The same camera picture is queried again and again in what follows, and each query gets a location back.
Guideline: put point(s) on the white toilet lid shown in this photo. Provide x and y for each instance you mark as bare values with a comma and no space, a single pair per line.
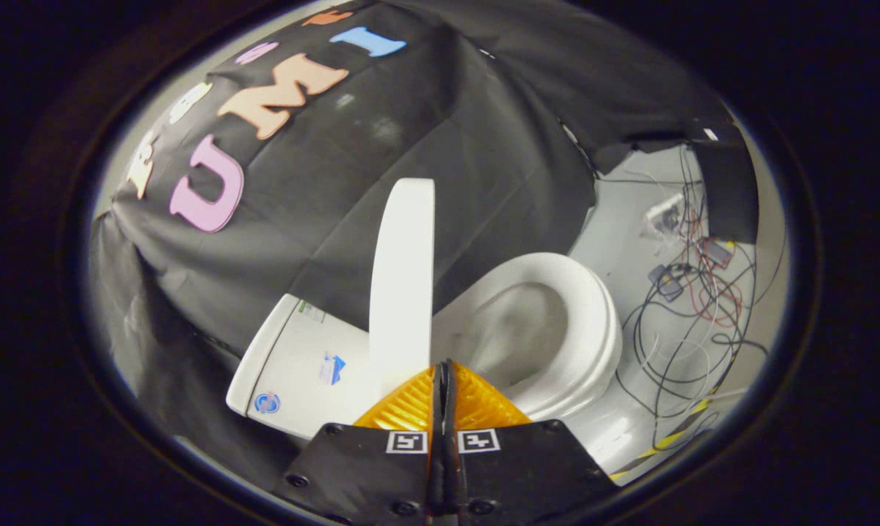
403,277

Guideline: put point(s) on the yellow floor tape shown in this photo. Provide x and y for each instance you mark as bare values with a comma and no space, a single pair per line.
666,440

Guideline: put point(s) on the small grey power adapter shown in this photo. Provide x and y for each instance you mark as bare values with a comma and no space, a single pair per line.
665,281

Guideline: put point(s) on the small dark power adapter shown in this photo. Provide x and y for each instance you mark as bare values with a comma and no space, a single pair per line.
718,252

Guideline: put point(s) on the black backdrop cloth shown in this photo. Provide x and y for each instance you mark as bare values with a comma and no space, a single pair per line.
411,146

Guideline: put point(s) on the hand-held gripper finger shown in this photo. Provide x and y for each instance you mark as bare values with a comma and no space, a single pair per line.
438,467
453,467

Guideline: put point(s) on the white toilet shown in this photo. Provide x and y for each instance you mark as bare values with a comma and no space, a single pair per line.
301,351

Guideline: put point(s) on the white toilet seat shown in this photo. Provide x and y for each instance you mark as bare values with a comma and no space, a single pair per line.
593,321

